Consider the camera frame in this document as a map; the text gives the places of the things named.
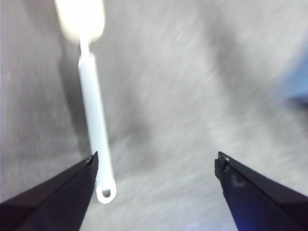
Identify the grey cup brush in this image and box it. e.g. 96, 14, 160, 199
54, 0, 117, 205

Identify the blue ribbed plastic cup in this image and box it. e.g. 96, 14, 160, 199
276, 48, 308, 102

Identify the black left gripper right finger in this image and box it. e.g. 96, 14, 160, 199
214, 151, 308, 231

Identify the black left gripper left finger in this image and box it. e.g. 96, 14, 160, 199
0, 151, 99, 231

